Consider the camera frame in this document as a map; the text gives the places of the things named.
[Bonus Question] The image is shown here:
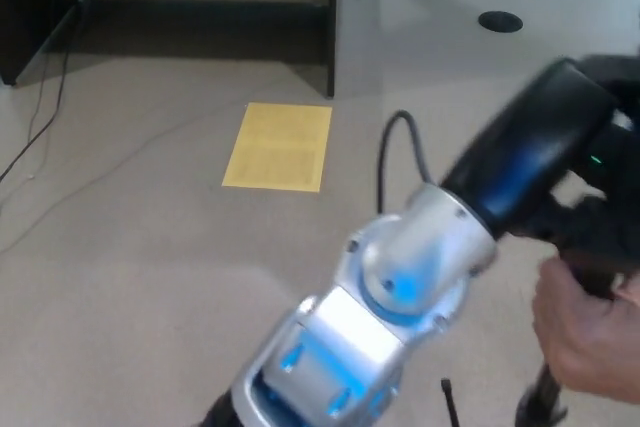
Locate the person bare hand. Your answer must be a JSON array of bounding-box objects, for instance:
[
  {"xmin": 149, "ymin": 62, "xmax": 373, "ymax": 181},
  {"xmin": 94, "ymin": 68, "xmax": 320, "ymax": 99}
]
[{"xmin": 531, "ymin": 254, "xmax": 640, "ymax": 392}]

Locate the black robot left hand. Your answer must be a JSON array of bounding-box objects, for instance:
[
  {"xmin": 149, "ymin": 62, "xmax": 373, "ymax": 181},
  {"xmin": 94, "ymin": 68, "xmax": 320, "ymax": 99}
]
[{"xmin": 438, "ymin": 53, "xmax": 640, "ymax": 262}]

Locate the black tripod with phone holder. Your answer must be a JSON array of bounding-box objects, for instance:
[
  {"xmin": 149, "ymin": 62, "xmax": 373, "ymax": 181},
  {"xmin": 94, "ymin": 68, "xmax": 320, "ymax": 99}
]
[{"xmin": 439, "ymin": 241, "xmax": 626, "ymax": 427}]

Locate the yellow paper sheet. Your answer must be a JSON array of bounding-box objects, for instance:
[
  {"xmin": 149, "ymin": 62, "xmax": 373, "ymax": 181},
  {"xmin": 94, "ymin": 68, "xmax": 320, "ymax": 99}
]
[{"xmin": 221, "ymin": 102, "xmax": 334, "ymax": 194}]

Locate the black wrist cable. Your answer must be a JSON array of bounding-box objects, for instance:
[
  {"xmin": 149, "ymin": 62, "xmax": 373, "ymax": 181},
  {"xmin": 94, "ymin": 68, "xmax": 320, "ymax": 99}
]
[{"xmin": 374, "ymin": 110, "xmax": 442, "ymax": 214}]

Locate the black round cable grommet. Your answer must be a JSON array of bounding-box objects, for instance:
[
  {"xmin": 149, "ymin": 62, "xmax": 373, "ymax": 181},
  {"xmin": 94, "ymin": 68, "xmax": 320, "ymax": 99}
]
[{"xmin": 477, "ymin": 10, "xmax": 524, "ymax": 32}]

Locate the thin grey cable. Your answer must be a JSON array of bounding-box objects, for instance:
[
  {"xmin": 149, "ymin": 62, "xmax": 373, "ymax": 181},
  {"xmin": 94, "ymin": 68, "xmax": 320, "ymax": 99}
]
[{"xmin": 0, "ymin": 105, "xmax": 247, "ymax": 254}]

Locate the thick black cable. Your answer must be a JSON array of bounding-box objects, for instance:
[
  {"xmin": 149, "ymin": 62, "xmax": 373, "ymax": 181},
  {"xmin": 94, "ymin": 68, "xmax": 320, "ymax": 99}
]
[{"xmin": 0, "ymin": 0, "xmax": 97, "ymax": 181}]

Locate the thin dark cable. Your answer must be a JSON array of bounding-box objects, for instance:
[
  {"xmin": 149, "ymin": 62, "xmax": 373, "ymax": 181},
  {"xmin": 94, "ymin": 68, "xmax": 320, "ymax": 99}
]
[{"xmin": 25, "ymin": 69, "xmax": 47, "ymax": 151}]

